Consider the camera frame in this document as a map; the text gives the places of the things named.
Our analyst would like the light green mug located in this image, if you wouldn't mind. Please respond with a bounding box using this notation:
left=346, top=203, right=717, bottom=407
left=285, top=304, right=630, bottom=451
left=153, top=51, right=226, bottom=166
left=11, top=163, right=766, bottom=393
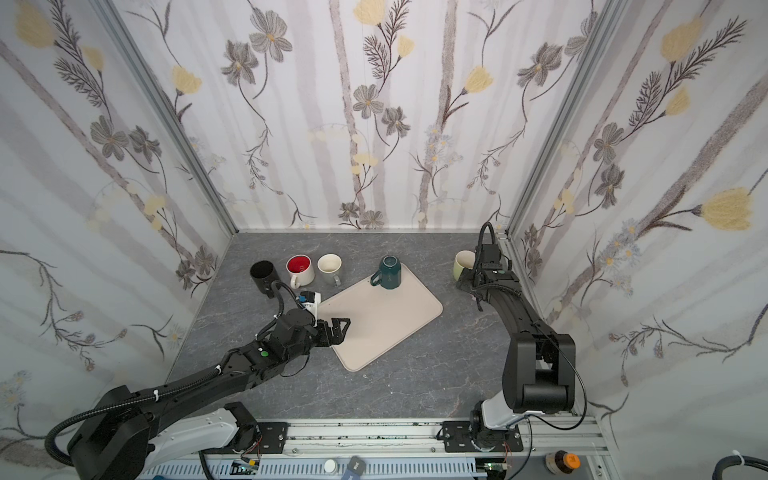
left=452, top=250, right=476, bottom=281

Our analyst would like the grey mug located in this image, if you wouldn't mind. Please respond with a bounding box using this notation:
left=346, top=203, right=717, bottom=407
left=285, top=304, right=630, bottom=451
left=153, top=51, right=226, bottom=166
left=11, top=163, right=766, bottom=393
left=317, top=253, right=343, bottom=287

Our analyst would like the white mug red inside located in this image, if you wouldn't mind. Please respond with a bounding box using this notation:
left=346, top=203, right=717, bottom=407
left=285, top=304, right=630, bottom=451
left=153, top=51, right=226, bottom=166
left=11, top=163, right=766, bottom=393
left=286, top=254, right=315, bottom=289

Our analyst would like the dark green mug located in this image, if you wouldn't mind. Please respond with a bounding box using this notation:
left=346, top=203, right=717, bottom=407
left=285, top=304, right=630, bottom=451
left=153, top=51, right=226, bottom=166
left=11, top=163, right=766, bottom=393
left=369, top=255, right=402, bottom=290

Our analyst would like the black mug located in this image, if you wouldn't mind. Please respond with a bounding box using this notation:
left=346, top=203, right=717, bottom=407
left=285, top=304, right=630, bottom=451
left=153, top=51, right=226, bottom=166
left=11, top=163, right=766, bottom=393
left=249, top=260, right=280, bottom=299

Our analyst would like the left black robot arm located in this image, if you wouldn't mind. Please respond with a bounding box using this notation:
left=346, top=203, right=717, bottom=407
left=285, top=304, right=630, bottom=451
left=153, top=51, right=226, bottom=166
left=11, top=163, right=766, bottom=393
left=44, top=295, right=350, bottom=479

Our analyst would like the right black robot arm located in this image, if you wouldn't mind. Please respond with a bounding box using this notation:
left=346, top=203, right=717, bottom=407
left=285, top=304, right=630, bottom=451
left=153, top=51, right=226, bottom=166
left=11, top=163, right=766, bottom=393
left=456, top=222, right=586, bottom=450

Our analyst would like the beige plastic tray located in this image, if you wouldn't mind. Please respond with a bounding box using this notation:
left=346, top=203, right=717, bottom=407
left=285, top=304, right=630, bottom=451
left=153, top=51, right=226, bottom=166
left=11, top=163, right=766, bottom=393
left=318, top=264, right=443, bottom=372

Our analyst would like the orange capped roll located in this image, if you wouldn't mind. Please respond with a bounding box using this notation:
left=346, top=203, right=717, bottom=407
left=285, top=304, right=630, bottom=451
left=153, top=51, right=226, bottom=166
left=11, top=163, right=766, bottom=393
left=545, top=450, right=581, bottom=475

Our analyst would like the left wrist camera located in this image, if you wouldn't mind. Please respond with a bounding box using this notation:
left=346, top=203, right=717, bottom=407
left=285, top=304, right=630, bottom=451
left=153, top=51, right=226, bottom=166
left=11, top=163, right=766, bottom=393
left=298, top=290, right=322, bottom=319

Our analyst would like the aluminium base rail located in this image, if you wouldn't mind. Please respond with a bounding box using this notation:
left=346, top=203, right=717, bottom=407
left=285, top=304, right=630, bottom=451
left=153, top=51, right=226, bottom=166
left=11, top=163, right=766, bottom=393
left=138, top=417, right=620, bottom=479

